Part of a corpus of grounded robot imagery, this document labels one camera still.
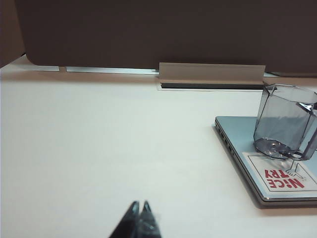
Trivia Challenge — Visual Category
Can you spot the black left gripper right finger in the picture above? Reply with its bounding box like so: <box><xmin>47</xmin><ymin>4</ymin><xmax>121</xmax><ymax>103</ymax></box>
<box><xmin>140</xmin><ymin>200</ymin><xmax>162</xmax><ymax>238</ymax></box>

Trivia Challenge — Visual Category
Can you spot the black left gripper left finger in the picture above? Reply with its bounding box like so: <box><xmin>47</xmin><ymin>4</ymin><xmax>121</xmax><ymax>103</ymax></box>
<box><xmin>108</xmin><ymin>200</ymin><xmax>141</xmax><ymax>238</ymax></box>

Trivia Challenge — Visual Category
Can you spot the clear octagonal cup with handle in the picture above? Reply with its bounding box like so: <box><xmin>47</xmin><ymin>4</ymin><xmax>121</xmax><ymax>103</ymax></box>
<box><xmin>253</xmin><ymin>83</ymin><xmax>317</xmax><ymax>162</ymax></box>

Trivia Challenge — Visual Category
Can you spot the silver closed laptop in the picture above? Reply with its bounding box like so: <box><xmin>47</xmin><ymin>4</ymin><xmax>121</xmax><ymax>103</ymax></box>
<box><xmin>214</xmin><ymin>116</ymin><xmax>317</xmax><ymax>210</ymax></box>

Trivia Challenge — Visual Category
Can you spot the white sticker with red letters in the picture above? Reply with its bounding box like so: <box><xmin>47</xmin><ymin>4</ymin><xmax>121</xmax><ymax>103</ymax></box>
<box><xmin>241</xmin><ymin>151</ymin><xmax>317</xmax><ymax>200</ymax></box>

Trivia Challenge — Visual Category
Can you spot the grey-brown desk divider panel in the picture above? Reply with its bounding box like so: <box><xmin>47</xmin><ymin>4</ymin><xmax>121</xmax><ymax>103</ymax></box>
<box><xmin>14</xmin><ymin>0</ymin><xmax>317</xmax><ymax>77</ymax></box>

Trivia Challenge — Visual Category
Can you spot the beige cable slot flap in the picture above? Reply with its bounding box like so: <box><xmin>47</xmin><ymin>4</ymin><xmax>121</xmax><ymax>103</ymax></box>
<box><xmin>158</xmin><ymin>62</ymin><xmax>266</xmax><ymax>87</ymax></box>

